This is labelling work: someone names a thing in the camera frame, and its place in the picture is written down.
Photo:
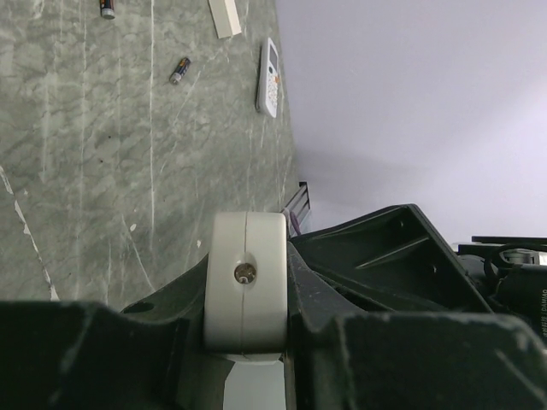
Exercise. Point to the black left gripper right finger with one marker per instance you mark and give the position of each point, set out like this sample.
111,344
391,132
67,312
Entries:
341,357

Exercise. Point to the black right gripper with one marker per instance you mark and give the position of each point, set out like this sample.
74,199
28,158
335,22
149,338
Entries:
394,259

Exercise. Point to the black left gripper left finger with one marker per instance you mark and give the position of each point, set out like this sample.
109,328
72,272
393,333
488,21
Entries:
85,355

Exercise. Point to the small white display remote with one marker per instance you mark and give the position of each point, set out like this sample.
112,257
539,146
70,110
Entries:
268,81

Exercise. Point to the slim white remote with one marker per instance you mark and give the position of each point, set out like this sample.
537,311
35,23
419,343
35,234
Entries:
225,18

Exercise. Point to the dark loose battery right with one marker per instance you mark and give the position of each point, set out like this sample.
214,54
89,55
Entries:
180,71

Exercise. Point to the dark loose battery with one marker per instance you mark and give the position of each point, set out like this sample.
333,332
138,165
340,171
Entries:
180,71
107,9

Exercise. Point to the dark loose battery centre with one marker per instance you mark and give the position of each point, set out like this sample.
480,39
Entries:
107,9

